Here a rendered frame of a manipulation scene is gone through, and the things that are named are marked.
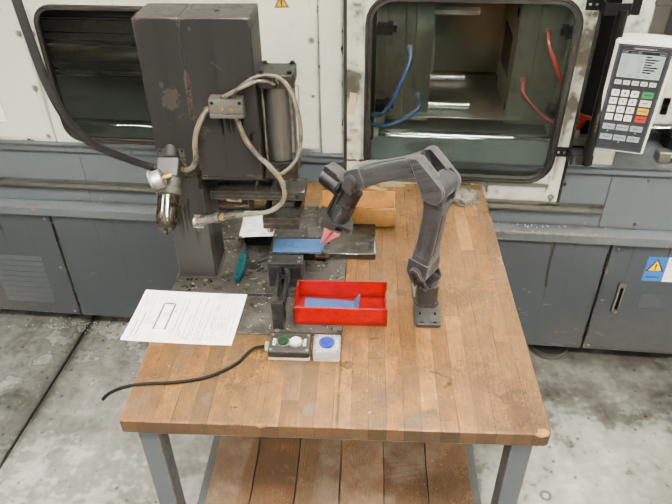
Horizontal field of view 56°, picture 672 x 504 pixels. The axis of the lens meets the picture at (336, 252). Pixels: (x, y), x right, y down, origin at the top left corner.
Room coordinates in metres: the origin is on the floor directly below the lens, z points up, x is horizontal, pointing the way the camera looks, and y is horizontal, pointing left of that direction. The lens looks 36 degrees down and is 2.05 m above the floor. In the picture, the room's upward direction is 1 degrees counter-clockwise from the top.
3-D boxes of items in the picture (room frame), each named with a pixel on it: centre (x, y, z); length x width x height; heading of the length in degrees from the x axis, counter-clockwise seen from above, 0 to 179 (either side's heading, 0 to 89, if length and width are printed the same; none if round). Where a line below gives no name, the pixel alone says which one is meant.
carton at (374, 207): (1.81, -0.07, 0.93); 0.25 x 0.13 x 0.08; 87
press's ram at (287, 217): (1.52, 0.21, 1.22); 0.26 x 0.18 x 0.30; 87
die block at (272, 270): (1.53, 0.14, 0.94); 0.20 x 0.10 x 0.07; 177
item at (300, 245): (1.52, 0.11, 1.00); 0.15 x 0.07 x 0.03; 87
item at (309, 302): (1.33, 0.01, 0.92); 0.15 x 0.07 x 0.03; 83
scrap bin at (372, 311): (1.32, -0.01, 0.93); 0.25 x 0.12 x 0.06; 87
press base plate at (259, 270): (1.56, 0.22, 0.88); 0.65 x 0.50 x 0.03; 177
